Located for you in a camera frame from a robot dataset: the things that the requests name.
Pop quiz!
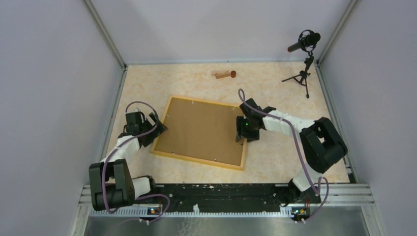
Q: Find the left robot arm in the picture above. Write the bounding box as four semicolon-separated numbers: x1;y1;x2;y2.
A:
89;111;168;213

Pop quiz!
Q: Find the brown cardboard backing board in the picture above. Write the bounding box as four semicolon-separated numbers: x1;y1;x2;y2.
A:
153;97;245;167

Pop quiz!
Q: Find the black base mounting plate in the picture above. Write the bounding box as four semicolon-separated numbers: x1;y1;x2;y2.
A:
127;183;322;214

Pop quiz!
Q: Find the light wooden block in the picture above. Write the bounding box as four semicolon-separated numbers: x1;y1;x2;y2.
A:
211;70;226;76

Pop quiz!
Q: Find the black tripod microphone stand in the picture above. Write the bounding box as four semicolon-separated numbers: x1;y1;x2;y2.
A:
282;51;314;99

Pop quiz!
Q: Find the aluminium rail front frame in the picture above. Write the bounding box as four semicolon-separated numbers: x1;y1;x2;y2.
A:
70;184;385;236

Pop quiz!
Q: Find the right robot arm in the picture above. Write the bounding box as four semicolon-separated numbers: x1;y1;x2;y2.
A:
235;98;348;203

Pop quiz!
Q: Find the yellow wooden picture frame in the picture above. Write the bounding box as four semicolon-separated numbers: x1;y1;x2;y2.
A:
149;95;248;172

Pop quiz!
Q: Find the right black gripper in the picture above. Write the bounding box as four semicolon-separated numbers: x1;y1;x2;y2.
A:
235;116;259;143

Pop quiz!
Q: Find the white toothed cable duct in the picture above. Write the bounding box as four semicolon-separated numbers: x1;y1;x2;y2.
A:
90;205;294;218

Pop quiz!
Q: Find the small wooden bracket piece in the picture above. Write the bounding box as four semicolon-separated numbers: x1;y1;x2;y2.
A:
215;72;230;79

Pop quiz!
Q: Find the black microphone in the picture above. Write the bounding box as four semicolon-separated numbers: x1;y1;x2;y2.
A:
287;29;321;53

